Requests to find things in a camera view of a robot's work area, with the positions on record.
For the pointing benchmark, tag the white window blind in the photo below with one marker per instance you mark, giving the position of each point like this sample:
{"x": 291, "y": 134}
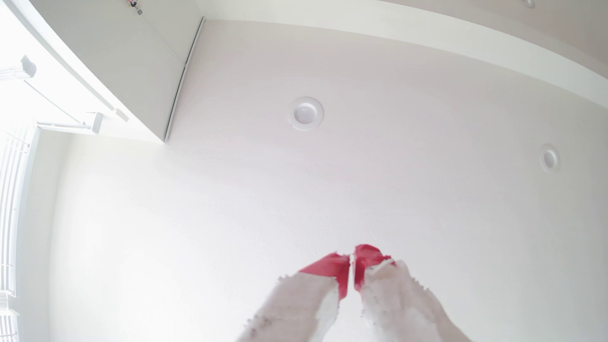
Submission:
{"x": 9, "y": 213}

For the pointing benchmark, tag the white curtain rod bracket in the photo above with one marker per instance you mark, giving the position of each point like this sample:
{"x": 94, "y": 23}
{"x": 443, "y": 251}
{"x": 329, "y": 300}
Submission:
{"x": 80, "y": 124}

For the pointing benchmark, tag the white blind headrail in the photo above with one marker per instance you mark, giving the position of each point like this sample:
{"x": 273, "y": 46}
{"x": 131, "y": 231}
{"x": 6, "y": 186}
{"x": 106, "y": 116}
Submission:
{"x": 21, "y": 70}

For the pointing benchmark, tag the round recessed ceiling light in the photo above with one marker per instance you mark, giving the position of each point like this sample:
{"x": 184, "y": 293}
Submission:
{"x": 527, "y": 2}
{"x": 306, "y": 113}
{"x": 549, "y": 158}

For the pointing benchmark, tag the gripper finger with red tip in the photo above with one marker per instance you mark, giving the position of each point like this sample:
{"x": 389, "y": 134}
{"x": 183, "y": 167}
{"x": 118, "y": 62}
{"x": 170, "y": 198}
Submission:
{"x": 304, "y": 304}
{"x": 399, "y": 304}

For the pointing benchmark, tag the small red black fixture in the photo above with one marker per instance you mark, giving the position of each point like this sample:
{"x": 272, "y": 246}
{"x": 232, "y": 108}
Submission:
{"x": 135, "y": 4}

